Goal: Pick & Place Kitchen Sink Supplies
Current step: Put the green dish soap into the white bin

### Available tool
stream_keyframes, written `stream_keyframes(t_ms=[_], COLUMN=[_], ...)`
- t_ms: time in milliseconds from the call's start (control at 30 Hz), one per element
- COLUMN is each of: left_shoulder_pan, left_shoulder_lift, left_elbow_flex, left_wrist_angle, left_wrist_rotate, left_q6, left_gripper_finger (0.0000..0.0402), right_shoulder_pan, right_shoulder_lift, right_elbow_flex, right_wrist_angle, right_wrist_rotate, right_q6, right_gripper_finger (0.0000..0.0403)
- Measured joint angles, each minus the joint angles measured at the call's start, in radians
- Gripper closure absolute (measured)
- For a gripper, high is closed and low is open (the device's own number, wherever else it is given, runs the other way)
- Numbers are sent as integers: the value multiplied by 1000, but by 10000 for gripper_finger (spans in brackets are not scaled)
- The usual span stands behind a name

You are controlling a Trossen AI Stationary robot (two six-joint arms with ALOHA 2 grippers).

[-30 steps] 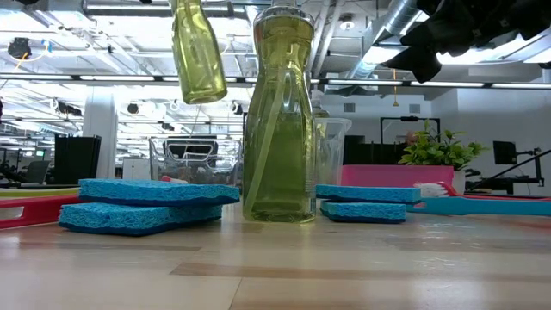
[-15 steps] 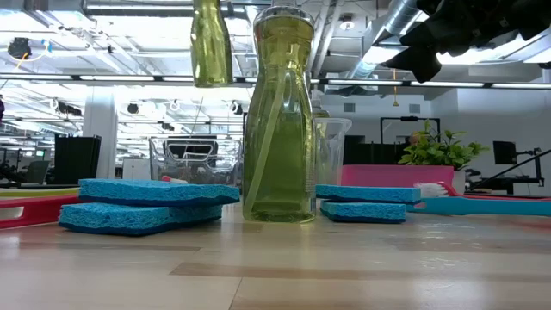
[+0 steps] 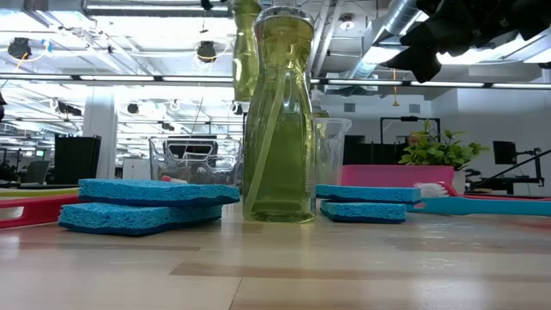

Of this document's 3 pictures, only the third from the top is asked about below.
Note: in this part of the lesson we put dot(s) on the black rectangular stand frame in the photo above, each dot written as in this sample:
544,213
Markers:
409,118

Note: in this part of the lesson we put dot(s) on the white building column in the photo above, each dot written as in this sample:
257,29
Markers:
100,129

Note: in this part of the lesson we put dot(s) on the black ceiling fixture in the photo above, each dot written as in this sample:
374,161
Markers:
206,51
19,47

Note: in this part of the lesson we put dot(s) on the black partition panel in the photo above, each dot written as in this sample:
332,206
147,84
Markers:
77,159

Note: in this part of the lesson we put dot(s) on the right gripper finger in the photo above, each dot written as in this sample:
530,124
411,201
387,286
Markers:
417,64
424,34

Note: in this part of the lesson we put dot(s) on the black monitor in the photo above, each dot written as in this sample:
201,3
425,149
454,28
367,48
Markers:
504,153

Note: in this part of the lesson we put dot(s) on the person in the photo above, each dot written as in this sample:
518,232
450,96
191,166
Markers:
413,138

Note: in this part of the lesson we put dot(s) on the tall clear plastic bin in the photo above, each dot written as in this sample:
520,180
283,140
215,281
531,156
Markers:
340,146

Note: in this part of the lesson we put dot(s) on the white cabinet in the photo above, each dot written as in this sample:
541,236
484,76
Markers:
135,169

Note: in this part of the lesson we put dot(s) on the silver smooth ceiling duct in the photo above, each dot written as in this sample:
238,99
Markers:
366,64

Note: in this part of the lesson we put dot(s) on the white plant pot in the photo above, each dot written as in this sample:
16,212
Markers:
459,181

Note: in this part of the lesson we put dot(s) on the black desk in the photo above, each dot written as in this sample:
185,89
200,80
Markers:
508,183

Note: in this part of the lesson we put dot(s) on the red dish brush white bristles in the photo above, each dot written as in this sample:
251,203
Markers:
430,190
39,211

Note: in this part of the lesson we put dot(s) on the black aluminium table frame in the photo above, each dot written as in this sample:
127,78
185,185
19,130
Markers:
51,186

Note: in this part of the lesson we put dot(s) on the pink plastic bin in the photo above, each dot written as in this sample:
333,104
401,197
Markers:
396,175

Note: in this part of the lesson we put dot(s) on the blue dish brush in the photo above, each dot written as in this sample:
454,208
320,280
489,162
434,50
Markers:
473,206

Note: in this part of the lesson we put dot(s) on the green leafy plant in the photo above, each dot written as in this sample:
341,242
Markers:
435,150

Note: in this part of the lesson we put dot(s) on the yellow-green dish brush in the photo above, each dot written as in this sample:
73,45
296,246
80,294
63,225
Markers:
34,192

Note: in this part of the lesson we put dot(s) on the blue cellulose sponge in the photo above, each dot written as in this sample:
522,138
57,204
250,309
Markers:
129,219
361,212
150,191
366,194

